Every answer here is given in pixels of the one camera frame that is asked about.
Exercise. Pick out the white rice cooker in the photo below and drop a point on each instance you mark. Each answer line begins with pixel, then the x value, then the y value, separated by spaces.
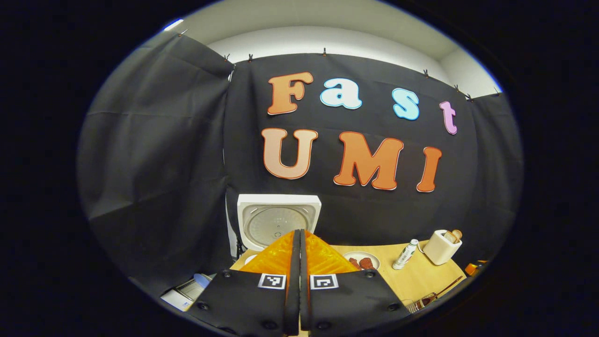
pixel 262 224

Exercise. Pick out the black backdrop cloth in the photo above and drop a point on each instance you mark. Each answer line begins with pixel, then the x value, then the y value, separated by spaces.
pixel 164 164

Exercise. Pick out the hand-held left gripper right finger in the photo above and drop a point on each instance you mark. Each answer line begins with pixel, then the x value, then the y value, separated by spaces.
pixel 305 299

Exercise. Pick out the brown wooden spoon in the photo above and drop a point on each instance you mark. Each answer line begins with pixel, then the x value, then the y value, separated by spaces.
pixel 444 288

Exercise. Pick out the white toaster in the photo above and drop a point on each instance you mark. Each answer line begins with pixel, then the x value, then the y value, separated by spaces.
pixel 437 250

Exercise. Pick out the round white plate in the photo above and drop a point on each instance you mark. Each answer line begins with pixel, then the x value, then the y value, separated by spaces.
pixel 362 255

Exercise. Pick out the white and blue box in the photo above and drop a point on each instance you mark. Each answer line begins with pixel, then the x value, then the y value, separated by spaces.
pixel 185 292

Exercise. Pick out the white plastic bottle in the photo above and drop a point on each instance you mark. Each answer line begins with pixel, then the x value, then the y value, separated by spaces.
pixel 405 255

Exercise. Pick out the toast bread slice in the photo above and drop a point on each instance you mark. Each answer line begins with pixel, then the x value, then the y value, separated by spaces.
pixel 449 237
pixel 457 234

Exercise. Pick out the red meat piece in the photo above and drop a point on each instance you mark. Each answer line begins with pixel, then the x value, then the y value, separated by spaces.
pixel 367 263
pixel 354 263

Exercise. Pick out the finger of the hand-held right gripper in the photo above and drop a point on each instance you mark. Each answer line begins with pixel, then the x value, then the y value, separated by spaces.
pixel 472 268

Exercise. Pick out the ceiling light panel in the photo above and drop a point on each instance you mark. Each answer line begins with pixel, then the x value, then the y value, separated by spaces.
pixel 173 25

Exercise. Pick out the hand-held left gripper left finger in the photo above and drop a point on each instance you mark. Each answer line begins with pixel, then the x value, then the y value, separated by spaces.
pixel 293 299

